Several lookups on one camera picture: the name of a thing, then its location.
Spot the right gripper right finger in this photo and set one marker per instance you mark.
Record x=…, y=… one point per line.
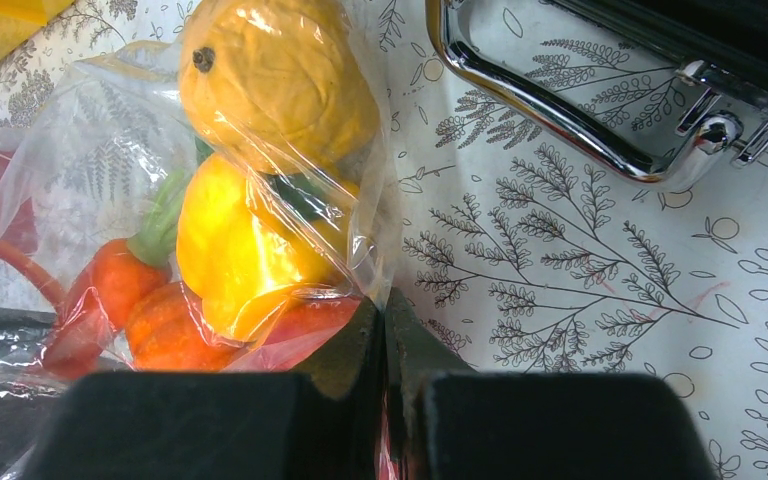
x=449, y=421

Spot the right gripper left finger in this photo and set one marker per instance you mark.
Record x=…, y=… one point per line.
x=319, y=420

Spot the red fake apple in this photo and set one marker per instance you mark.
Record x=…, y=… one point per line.
x=298, y=333

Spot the yellow fake bell pepper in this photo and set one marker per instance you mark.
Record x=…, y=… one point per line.
x=263, y=258

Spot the fake orange tangerine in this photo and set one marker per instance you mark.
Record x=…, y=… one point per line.
x=165, y=332

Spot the clear zip top bag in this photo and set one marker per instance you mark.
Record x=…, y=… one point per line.
x=114, y=128

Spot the orange fake carrot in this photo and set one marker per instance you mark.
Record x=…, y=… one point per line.
x=121, y=273

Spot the dark green fake pepper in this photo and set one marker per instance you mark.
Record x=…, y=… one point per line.
x=219, y=185

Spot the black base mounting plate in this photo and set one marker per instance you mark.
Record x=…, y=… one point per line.
x=27, y=399

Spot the black poker chip case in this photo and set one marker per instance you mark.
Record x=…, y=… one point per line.
x=657, y=92

